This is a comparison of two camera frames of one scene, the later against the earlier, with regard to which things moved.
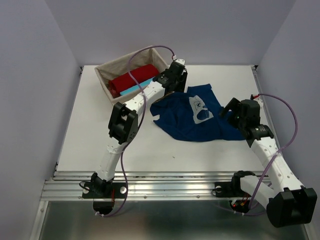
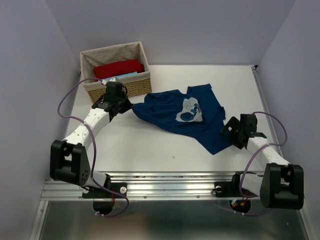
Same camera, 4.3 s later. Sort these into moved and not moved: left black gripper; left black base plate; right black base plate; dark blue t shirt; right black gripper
Moved: left black gripper; right black gripper; dark blue t shirt
Not moved: left black base plate; right black base plate
